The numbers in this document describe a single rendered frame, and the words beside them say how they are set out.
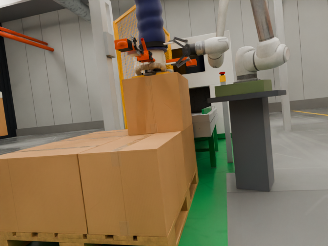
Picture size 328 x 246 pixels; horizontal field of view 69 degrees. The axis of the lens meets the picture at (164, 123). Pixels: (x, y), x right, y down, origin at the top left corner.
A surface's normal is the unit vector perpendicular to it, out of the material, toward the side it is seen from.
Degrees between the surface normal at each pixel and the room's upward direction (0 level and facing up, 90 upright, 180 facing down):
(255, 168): 90
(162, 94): 90
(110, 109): 90
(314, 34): 90
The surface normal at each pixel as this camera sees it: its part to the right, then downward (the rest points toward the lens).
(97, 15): -0.25, 0.09
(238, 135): -0.54, 0.11
